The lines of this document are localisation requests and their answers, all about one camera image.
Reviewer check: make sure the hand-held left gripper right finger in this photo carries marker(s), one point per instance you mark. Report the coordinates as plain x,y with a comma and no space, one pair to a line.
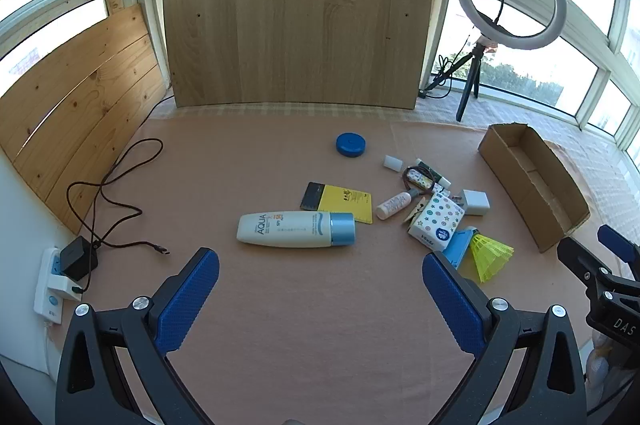
452,300

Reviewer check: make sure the green glue stick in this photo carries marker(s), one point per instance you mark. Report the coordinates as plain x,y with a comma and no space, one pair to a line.
430,170

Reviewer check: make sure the person's right hand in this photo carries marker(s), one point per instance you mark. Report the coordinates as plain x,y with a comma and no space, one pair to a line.
600,370

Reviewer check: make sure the white sunscreen tube blue cap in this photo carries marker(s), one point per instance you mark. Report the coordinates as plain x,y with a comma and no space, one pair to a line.
285,229

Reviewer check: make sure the yellow plastic shuttlecock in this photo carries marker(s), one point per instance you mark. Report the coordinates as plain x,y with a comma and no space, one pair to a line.
487,255

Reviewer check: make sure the wooden clothespin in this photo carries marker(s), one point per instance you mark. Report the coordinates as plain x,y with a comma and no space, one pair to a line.
415,211

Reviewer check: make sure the large wooden board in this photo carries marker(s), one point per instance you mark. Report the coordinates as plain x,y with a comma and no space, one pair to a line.
300,15

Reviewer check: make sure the cardboard box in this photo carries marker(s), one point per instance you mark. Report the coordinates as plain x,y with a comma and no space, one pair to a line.
550,185

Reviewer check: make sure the black tripod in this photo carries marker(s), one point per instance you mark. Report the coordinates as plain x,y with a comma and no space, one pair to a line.
467,90

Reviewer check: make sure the white charger block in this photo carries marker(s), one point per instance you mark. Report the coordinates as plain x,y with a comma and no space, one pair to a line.
475,202

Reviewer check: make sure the white translucent cap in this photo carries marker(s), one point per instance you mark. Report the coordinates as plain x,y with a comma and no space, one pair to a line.
393,162

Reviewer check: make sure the small white bottle grey cap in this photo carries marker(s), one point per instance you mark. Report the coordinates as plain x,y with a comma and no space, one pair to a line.
392,205

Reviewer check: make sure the patterned tissue pack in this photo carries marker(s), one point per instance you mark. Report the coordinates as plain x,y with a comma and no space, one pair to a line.
437,220

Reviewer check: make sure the pine plank panel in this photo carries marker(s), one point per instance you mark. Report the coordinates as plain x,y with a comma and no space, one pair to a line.
75,105

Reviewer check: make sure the white patterned lighter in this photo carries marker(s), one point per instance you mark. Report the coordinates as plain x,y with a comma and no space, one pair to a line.
417,177

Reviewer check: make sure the blue round lid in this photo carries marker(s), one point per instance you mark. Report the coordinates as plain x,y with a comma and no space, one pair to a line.
351,144

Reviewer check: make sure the blue plastic clip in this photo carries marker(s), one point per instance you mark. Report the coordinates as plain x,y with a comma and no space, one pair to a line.
457,247

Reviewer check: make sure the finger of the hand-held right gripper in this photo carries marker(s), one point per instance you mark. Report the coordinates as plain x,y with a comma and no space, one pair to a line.
617,242
582,260

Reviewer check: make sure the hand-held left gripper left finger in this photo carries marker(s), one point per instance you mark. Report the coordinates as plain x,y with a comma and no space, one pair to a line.
187,300

